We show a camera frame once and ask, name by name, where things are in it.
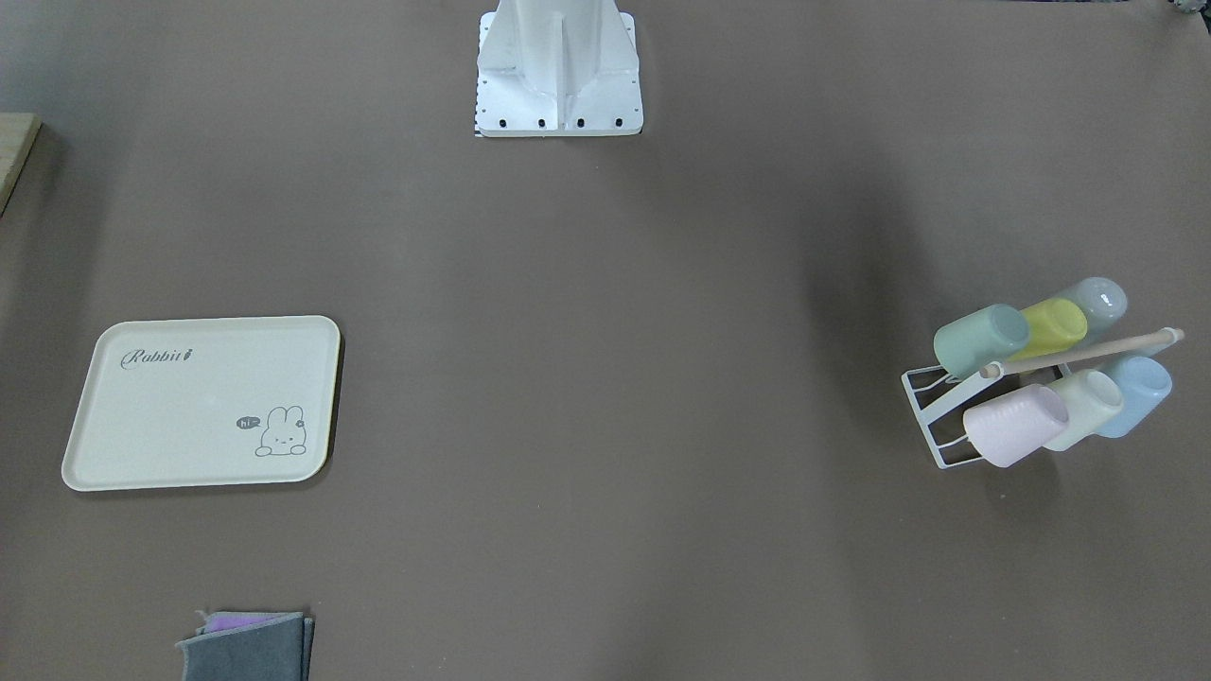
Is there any yellow cup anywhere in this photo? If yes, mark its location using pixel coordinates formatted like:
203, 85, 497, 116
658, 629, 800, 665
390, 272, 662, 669
1012, 297, 1089, 360

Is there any cream rabbit tray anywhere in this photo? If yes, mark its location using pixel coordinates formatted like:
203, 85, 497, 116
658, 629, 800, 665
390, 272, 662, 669
61, 315, 342, 493

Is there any green cup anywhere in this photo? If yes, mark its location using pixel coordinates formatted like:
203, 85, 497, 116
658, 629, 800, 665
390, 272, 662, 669
932, 305, 1032, 379

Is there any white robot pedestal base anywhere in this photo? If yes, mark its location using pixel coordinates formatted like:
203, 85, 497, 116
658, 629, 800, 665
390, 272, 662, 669
474, 1, 644, 138

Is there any pink cup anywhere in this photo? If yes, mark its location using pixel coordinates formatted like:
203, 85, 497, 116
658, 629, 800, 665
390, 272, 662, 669
963, 384, 1069, 468

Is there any blue cup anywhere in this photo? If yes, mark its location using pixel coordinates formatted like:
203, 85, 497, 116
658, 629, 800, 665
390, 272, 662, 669
1095, 355, 1173, 439

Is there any purple folded cloth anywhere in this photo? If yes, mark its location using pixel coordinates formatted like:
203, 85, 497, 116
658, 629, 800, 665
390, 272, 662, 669
196, 611, 289, 637

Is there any white wire cup rack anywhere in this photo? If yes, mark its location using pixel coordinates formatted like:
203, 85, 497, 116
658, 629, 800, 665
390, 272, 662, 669
901, 326, 1186, 470

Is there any grey folded cloth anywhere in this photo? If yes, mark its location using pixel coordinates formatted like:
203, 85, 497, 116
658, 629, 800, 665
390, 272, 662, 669
176, 612, 314, 680

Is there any bamboo cutting board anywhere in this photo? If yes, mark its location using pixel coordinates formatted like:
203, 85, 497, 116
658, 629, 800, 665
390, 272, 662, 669
1, 113, 42, 213

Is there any cream white cup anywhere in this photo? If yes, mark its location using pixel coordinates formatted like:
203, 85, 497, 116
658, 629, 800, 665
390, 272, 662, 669
1044, 368, 1125, 452

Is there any grey cup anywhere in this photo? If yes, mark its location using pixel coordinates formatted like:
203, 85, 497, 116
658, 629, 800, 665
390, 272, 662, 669
1054, 276, 1130, 347

